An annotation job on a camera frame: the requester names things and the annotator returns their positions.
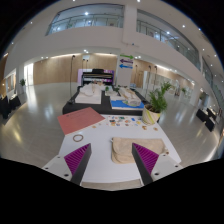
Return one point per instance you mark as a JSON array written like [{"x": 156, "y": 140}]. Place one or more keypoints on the beige folded towel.
[{"x": 123, "y": 150}]

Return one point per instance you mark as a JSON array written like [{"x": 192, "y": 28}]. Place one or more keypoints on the group of black chairs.
[
  {"x": 206, "y": 120},
  {"x": 8, "y": 106}
]

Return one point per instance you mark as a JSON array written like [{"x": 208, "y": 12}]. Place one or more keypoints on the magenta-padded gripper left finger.
[{"x": 77, "y": 159}]

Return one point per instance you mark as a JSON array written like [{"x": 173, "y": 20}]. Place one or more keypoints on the black floor lamp stand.
[{"x": 70, "y": 80}]

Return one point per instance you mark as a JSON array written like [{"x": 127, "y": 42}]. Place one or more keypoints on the small potted hall plant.
[{"x": 22, "y": 82}]

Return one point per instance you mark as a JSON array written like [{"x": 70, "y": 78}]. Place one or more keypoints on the black low display table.
[{"x": 100, "y": 107}]

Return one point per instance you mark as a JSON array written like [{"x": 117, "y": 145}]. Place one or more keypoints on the potted palm in striped pot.
[{"x": 150, "y": 116}]

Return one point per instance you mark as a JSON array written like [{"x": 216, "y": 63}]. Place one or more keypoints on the small wooden cutout piece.
[{"x": 144, "y": 127}]

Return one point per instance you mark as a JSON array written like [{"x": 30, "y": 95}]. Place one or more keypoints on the salmon pink flat board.
[{"x": 78, "y": 120}]

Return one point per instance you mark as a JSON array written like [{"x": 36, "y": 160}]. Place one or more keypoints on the coloured arrow direction signs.
[{"x": 126, "y": 61}]

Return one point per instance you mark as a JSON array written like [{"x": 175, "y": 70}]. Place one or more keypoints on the model on blue base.
[{"x": 120, "y": 105}]

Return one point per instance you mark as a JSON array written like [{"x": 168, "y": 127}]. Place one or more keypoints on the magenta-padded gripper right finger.
[{"x": 146, "y": 159}]

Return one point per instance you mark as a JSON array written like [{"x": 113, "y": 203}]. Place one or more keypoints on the white architectural model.
[{"x": 87, "y": 98}]

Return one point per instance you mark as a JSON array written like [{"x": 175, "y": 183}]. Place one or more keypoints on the sheet of colourful stickers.
[{"x": 120, "y": 120}]

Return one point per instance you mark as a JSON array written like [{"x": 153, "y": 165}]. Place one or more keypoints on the black piano with purple screen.
[{"x": 96, "y": 77}]

